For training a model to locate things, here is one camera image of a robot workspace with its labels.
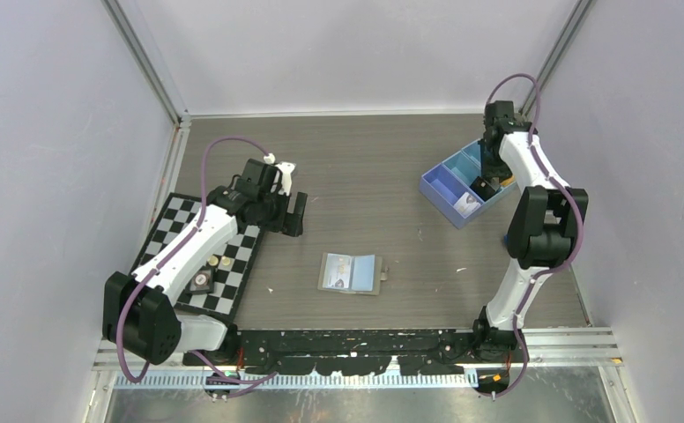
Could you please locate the white card in tray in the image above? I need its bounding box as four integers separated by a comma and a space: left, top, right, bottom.
453, 192, 482, 219

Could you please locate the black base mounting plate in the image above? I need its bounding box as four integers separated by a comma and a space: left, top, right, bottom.
179, 328, 530, 378

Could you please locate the grey blue card holder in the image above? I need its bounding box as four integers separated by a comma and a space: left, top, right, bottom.
317, 253, 389, 296

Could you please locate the small dark framed tile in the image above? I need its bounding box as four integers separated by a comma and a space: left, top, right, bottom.
185, 266, 214, 295

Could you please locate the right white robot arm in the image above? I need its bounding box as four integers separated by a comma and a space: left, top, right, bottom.
470, 100, 589, 362

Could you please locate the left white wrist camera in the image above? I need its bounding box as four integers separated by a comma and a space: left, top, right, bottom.
275, 161, 296, 197

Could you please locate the blue three-compartment tray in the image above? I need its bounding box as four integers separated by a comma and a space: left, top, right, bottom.
419, 140, 516, 229

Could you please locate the white printed card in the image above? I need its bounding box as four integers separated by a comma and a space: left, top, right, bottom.
323, 254, 353, 290

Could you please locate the black card in tray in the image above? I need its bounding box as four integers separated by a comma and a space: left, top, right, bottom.
470, 176, 500, 202

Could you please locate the orange card stack in tray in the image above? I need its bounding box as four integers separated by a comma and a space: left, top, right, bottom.
500, 175, 515, 188

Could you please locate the black white checkerboard mat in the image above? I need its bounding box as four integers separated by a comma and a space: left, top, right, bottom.
132, 193, 264, 323

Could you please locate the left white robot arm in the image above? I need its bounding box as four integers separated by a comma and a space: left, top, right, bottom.
102, 159, 308, 365

